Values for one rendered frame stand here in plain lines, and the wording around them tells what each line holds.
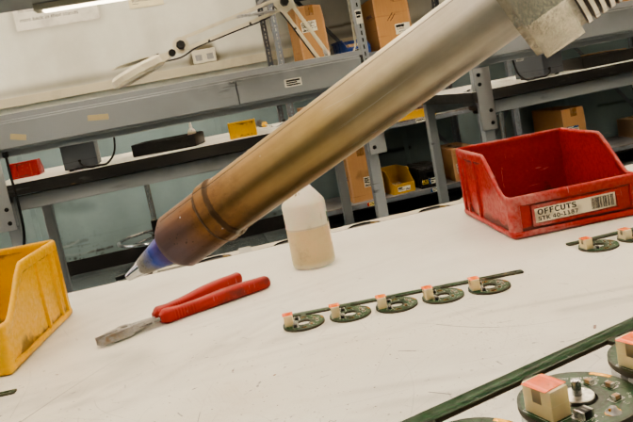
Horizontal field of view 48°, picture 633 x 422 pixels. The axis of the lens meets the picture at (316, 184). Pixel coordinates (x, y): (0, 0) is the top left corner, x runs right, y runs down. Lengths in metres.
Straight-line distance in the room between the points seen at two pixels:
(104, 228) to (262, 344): 4.26
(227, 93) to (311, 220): 1.94
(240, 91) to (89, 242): 2.42
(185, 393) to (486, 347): 0.15
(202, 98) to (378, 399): 2.17
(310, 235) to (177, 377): 0.19
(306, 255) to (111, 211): 4.12
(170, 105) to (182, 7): 2.22
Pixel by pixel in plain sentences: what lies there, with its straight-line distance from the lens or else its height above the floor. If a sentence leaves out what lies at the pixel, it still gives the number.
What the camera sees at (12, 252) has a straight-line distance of 0.58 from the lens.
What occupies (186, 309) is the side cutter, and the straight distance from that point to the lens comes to 0.49.
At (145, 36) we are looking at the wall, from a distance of 4.61.
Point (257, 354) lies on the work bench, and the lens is 0.39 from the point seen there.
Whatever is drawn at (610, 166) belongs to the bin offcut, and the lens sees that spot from 0.59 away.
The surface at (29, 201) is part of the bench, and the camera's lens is 2.58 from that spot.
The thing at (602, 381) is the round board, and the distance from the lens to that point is 0.17.
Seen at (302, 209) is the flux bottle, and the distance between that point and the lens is 0.53.
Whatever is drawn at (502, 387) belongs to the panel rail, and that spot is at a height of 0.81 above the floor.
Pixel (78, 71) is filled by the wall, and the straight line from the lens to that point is 4.62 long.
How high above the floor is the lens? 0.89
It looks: 8 degrees down
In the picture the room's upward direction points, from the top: 11 degrees counter-clockwise
